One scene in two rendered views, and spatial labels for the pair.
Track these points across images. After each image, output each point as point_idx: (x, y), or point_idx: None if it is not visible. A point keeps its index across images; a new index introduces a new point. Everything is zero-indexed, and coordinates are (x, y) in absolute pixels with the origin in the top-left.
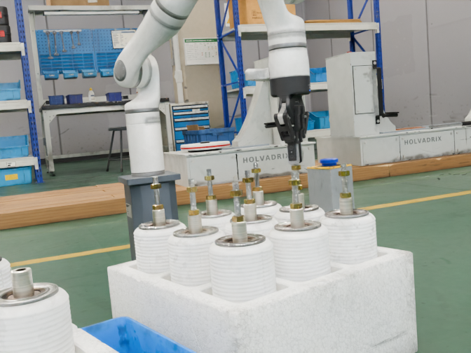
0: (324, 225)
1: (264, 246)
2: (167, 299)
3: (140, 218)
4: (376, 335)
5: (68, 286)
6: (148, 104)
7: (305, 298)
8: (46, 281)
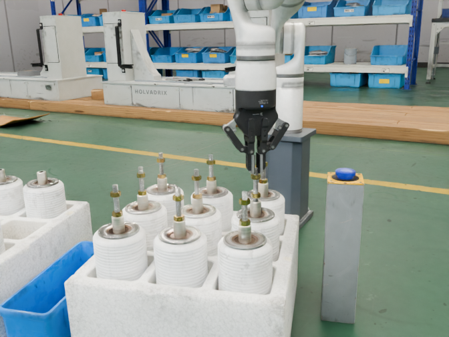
0: (192, 244)
1: (112, 243)
2: None
3: (266, 166)
4: None
5: (238, 197)
6: (286, 71)
7: (130, 295)
8: (236, 188)
